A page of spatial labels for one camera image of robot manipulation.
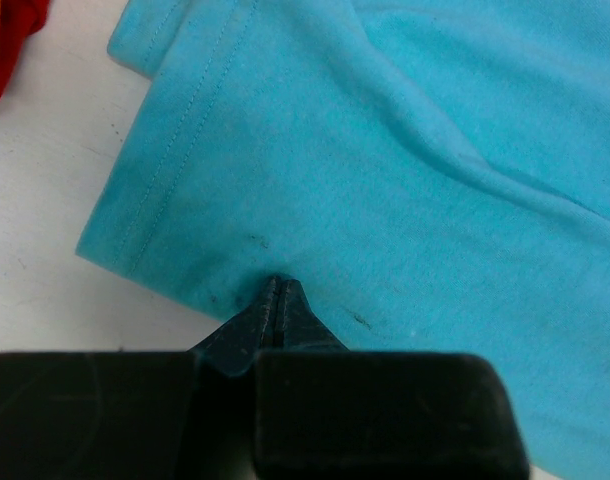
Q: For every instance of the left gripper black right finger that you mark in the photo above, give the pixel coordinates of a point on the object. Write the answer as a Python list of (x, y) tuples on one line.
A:
[(325, 412)]

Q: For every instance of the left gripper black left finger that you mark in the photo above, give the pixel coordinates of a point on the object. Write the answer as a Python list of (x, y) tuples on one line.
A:
[(135, 415)]

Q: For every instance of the turquoise t shirt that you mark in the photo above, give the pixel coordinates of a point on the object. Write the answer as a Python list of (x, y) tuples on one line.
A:
[(435, 173)]

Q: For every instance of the folded red t shirt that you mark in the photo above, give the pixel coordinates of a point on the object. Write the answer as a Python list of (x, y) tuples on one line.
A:
[(19, 20)]

